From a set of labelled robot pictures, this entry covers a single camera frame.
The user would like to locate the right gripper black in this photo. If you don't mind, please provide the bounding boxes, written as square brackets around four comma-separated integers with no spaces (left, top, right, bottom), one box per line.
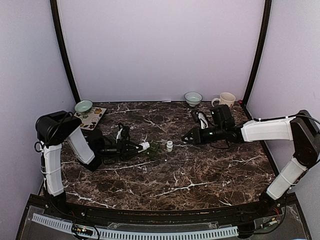
[182,124,226,145]

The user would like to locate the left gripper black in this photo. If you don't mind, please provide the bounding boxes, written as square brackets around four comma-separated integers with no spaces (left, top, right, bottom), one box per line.
[97,139,143,161]

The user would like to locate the white pill bottle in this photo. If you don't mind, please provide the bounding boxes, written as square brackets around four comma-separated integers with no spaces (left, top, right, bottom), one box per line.
[139,142,150,151]

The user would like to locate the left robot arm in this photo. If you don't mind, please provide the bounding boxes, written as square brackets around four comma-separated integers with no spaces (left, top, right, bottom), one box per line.
[34,111,150,198]

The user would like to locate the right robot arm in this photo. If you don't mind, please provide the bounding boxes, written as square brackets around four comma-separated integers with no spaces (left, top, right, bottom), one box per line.
[181,104,320,217]

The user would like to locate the white bottle cap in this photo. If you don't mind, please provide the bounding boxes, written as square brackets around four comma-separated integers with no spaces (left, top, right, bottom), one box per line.
[166,140,173,152]

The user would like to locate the pale green bowl right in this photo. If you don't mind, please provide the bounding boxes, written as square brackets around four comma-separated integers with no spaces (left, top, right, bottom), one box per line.
[184,91,203,107]

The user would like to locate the pale green bowl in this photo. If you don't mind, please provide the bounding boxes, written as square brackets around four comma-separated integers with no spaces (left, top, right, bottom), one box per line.
[74,100,93,115]
[184,91,203,107]

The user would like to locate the cream floral mug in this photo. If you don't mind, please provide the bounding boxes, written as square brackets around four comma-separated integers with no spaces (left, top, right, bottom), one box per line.
[211,92,236,108]

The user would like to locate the floral square plate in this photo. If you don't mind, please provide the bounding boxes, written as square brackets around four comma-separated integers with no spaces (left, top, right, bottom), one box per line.
[74,106,107,131]

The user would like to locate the pale green bowl left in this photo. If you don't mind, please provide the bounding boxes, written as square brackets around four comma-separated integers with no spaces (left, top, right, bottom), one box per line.
[74,100,93,115]

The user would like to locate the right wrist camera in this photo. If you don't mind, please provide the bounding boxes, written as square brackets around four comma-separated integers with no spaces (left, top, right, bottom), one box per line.
[191,110,211,129]

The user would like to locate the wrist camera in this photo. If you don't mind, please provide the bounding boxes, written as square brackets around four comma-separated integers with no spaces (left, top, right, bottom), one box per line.
[116,123,131,144]
[191,110,211,129]

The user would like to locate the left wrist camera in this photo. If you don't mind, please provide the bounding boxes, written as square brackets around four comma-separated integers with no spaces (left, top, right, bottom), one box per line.
[116,123,131,144]

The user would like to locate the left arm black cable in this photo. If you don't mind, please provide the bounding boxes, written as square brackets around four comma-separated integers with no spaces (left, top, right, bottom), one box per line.
[33,111,76,153]

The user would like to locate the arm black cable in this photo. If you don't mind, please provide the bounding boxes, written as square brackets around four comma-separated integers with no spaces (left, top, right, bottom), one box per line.
[33,111,76,153]
[294,112,320,163]

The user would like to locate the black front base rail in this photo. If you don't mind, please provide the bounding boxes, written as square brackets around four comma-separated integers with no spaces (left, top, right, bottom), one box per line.
[24,194,298,228]

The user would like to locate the white slotted cable duct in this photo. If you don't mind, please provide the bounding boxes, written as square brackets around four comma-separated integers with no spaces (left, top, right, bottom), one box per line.
[31,213,239,240]

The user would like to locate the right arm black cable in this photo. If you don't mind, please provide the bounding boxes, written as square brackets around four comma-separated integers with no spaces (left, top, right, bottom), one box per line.
[294,112,320,163]

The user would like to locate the right black frame post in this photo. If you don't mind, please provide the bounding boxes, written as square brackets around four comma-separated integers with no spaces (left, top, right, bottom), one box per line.
[242,0,272,106]

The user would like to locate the black frame post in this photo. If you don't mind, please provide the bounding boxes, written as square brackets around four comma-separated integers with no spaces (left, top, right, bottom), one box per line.
[49,0,81,104]
[242,0,272,106]

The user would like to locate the left black frame post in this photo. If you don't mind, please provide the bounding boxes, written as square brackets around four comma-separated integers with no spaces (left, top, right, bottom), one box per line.
[49,0,81,104]

